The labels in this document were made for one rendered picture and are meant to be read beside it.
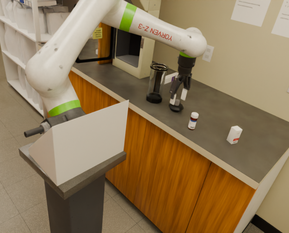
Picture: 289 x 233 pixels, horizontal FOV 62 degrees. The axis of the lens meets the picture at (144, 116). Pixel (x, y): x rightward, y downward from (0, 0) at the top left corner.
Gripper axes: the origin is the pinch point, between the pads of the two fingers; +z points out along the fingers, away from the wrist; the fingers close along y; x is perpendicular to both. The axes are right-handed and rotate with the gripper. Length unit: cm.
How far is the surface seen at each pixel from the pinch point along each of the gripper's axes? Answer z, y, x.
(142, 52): -12.1, -11.3, -44.6
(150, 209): 81, 15, 8
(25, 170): 102, 60, -99
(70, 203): 25, 76, 10
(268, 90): -5, -56, 30
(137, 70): 1.8, -11.3, -48.0
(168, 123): 7.8, 15.4, 7.8
